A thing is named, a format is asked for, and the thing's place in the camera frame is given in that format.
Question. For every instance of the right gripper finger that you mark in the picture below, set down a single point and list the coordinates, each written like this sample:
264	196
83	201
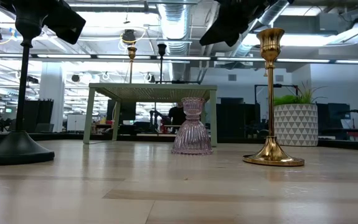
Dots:
225	32

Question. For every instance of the black candlestick holder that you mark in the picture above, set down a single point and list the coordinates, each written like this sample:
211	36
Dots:
16	149
162	49

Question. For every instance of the gold candlestick holder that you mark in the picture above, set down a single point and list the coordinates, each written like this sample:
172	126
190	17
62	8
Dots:
271	152
131	53

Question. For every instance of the black cabinet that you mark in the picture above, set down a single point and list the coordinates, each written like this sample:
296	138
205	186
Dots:
238	118
38	115

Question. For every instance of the mint green mesh shelf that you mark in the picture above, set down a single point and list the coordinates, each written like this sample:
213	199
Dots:
153	91

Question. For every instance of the person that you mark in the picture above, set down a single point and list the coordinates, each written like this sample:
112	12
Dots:
177	116

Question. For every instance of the potted plant patterned white pot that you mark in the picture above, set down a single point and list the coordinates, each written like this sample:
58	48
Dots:
295	124

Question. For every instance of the black background workstation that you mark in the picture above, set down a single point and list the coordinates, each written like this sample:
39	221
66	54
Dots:
337	118

